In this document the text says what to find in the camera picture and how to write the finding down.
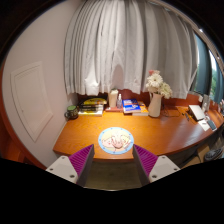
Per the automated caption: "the window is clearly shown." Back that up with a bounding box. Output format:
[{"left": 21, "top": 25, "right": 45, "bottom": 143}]
[{"left": 191, "top": 31, "right": 224, "bottom": 104}]

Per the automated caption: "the yellow-covered book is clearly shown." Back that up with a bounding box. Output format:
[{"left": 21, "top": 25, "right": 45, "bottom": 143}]
[{"left": 82, "top": 97, "right": 108, "bottom": 106}]

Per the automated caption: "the white curtain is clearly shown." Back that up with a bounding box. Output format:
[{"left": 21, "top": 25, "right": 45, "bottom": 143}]
[{"left": 63, "top": 0, "right": 199, "bottom": 100}]

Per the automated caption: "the red book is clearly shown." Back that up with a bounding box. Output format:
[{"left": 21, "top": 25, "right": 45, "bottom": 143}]
[{"left": 105, "top": 105, "right": 124, "bottom": 112}]

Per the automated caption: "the blue book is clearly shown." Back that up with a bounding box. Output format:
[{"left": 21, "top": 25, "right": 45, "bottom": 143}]
[{"left": 122, "top": 98, "right": 142, "bottom": 114}]

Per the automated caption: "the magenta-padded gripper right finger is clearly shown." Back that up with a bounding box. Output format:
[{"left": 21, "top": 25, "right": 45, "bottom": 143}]
[{"left": 132, "top": 143, "right": 181, "bottom": 187}]

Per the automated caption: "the cream tumbler with lid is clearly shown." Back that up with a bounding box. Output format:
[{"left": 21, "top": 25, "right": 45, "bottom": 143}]
[{"left": 108, "top": 89, "right": 120, "bottom": 109}]

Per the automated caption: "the round cartoon-print mouse pad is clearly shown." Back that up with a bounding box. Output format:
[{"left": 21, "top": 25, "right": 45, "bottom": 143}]
[{"left": 97, "top": 126, "right": 135, "bottom": 155}]

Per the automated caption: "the orange book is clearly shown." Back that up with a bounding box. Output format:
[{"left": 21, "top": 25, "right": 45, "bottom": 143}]
[{"left": 132, "top": 103, "right": 150, "bottom": 117}]

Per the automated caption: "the white laptop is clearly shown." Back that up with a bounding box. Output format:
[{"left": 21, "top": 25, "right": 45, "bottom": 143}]
[{"left": 188, "top": 104, "right": 207, "bottom": 122}]

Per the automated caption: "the black book with yellow lettering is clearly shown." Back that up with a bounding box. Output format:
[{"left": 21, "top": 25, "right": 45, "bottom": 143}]
[{"left": 79, "top": 107, "right": 104, "bottom": 113}]

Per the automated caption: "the thin black book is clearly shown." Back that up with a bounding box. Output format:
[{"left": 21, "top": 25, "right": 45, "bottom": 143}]
[{"left": 79, "top": 103, "right": 104, "bottom": 110}]

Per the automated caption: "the bunch of pale flowers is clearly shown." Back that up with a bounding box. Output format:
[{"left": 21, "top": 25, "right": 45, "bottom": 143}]
[{"left": 145, "top": 69, "right": 174, "bottom": 100}]

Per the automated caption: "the black cable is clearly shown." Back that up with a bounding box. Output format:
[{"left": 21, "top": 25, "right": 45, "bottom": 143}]
[{"left": 162, "top": 104, "right": 184, "bottom": 118}]

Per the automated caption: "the dark mug with green inside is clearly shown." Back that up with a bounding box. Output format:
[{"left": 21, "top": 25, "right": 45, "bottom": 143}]
[{"left": 64, "top": 105, "right": 79, "bottom": 121}]

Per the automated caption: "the cream pitcher vase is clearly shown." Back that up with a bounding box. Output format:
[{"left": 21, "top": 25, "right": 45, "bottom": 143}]
[{"left": 147, "top": 91, "right": 163, "bottom": 118}]

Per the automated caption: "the clear spray bottle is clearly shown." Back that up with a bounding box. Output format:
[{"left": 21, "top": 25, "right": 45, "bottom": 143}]
[{"left": 116, "top": 93, "right": 123, "bottom": 110}]

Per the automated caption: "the pink computer mouse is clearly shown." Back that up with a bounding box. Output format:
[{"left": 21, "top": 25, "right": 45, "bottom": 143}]
[{"left": 109, "top": 133, "right": 125, "bottom": 150}]

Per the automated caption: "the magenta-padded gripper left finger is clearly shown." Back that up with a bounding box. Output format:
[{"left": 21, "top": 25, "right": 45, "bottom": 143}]
[{"left": 45, "top": 143, "right": 96, "bottom": 188}]

